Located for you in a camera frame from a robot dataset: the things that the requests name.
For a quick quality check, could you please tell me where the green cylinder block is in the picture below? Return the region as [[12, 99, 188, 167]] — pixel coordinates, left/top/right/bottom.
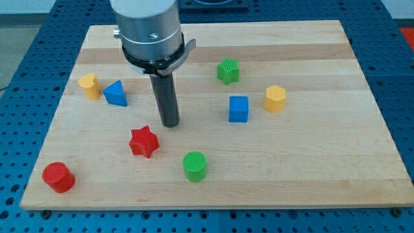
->
[[182, 151, 207, 183]]

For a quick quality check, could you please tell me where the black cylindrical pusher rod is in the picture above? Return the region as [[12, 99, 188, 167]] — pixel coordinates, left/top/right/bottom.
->
[[150, 74, 180, 128]]

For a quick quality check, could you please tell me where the blue cube block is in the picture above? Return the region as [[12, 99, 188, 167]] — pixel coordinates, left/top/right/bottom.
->
[[228, 96, 249, 123]]

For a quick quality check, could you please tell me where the yellow heart block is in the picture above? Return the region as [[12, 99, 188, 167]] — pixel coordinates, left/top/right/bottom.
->
[[78, 73, 102, 100]]

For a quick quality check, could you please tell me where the blue triangle block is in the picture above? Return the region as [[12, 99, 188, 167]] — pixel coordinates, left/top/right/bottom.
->
[[103, 80, 127, 107]]

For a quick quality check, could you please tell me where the green star block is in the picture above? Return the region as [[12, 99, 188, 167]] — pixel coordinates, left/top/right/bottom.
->
[[217, 58, 240, 85]]

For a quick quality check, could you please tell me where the wooden board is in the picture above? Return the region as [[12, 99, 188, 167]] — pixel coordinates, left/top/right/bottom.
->
[[21, 20, 413, 210]]

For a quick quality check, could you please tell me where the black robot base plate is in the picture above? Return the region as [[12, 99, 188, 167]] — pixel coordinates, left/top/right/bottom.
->
[[178, 0, 249, 10]]

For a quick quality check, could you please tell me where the yellow hexagon block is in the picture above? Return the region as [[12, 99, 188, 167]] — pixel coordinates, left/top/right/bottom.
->
[[264, 85, 286, 113]]

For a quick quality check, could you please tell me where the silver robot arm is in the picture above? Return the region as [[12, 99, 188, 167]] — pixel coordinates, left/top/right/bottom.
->
[[110, 0, 196, 128]]

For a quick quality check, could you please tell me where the black clamp ring mount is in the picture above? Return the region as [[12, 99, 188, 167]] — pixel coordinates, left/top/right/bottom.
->
[[122, 39, 197, 76]]

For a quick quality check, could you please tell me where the red cylinder block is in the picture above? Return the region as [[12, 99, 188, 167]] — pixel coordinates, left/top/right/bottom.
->
[[42, 162, 76, 193]]

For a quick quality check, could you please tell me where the red star block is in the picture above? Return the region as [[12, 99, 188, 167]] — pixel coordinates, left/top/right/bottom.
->
[[129, 126, 160, 159]]

